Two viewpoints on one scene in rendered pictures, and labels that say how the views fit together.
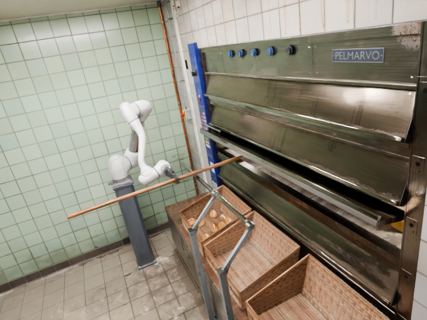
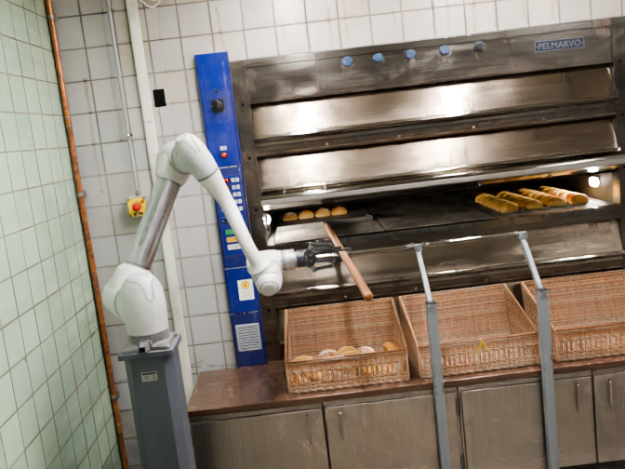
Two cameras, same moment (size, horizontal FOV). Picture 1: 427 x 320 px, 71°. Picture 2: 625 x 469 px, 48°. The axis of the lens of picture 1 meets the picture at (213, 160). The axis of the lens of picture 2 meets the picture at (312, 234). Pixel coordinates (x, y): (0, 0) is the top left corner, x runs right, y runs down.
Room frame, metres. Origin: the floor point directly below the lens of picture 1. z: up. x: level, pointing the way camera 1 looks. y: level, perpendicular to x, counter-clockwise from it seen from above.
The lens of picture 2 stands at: (1.19, 3.13, 1.75)
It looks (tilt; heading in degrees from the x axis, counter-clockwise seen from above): 9 degrees down; 291
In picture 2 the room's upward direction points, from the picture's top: 7 degrees counter-clockwise
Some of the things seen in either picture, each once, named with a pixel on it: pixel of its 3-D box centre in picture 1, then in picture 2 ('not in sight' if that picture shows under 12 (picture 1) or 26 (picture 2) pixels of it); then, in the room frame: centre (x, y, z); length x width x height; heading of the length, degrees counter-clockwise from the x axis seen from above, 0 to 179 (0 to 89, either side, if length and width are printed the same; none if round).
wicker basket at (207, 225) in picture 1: (214, 217); (343, 342); (2.25, 0.08, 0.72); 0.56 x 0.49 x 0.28; 20
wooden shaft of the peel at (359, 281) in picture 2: (182, 177); (341, 251); (2.15, 0.26, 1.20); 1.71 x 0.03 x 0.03; 113
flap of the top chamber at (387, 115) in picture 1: (266, 93); (432, 101); (1.81, -0.38, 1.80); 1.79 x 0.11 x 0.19; 21
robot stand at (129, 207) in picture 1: (134, 223); (169, 466); (2.73, 0.93, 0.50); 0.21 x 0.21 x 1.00; 21
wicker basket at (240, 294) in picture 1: (249, 254); (465, 328); (1.70, -0.14, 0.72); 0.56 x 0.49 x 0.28; 22
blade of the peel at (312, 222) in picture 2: not in sight; (323, 220); (2.59, -0.77, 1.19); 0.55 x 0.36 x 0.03; 23
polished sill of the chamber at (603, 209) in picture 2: (277, 185); (443, 228); (1.82, -0.41, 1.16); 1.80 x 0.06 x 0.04; 21
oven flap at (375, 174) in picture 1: (270, 134); (437, 154); (1.81, -0.38, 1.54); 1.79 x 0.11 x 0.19; 21
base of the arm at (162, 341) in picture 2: (119, 180); (148, 339); (2.73, 0.95, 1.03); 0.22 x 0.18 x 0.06; 111
